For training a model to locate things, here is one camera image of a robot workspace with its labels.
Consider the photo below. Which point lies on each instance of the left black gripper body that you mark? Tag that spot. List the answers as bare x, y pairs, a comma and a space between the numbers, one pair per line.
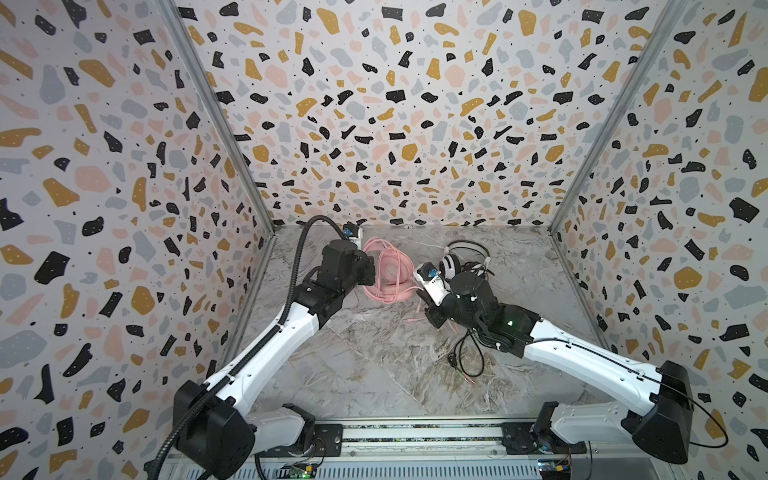
362, 274

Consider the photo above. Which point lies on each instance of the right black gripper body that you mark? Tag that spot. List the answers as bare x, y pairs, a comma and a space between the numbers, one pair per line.
436, 309

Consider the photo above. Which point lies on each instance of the pink headphones with cable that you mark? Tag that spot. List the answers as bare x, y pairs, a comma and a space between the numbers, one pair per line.
394, 280

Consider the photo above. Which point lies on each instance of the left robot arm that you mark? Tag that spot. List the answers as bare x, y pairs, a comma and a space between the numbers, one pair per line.
211, 421

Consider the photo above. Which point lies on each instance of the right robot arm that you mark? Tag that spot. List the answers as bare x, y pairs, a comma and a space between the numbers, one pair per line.
649, 407

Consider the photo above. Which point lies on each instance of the right circuit board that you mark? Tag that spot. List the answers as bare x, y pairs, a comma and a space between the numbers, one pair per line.
554, 469

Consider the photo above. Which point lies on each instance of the left green circuit board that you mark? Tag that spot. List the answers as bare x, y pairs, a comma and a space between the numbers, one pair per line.
298, 471

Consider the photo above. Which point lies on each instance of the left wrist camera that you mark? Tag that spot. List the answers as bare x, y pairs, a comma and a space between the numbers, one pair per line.
354, 233

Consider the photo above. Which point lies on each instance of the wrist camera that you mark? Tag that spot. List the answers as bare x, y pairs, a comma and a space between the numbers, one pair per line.
354, 233
432, 287

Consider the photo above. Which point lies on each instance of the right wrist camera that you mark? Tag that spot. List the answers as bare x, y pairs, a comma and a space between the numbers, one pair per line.
432, 287

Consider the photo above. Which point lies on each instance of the white black headphones with cable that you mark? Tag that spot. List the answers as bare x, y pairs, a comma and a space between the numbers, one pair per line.
467, 256

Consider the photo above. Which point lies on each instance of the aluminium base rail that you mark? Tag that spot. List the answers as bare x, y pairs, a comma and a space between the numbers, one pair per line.
420, 435

